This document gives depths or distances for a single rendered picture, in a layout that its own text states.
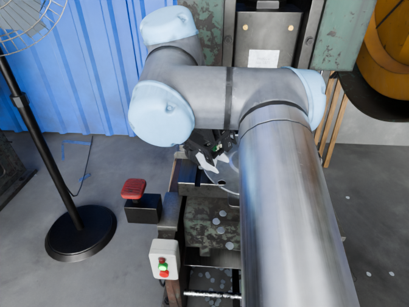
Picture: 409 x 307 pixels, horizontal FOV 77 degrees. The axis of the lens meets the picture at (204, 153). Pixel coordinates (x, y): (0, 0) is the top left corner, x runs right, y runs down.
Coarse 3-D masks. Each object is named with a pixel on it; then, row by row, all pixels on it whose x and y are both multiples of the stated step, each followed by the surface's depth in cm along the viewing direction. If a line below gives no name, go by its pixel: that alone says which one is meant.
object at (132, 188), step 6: (126, 180) 73; (132, 180) 73; (138, 180) 73; (144, 180) 73; (126, 186) 71; (132, 186) 71; (138, 186) 71; (144, 186) 71; (126, 192) 69; (132, 192) 69; (138, 192) 69; (126, 198) 69; (132, 198) 69; (138, 198) 69
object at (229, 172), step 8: (232, 136) 87; (232, 144) 83; (224, 152) 80; (232, 152) 80; (232, 160) 76; (224, 168) 74; (232, 168) 74; (208, 176) 70; (216, 176) 71; (224, 176) 71; (232, 176) 71; (216, 184) 69; (232, 184) 69; (232, 192) 66
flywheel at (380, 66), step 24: (384, 0) 75; (408, 0) 65; (384, 24) 74; (408, 24) 64; (360, 48) 80; (384, 48) 74; (408, 48) 64; (384, 72) 68; (408, 72) 59; (408, 96) 59
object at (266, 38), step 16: (256, 0) 59; (272, 0) 59; (240, 16) 57; (256, 16) 57; (272, 16) 56; (288, 16) 56; (240, 32) 59; (256, 32) 58; (272, 32) 58; (288, 32) 58; (240, 48) 61; (256, 48) 61; (272, 48) 60; (288, 48) 60; (240, 64) 63; (256, 64) 63; (272, 64) 62; (288, 64) 62
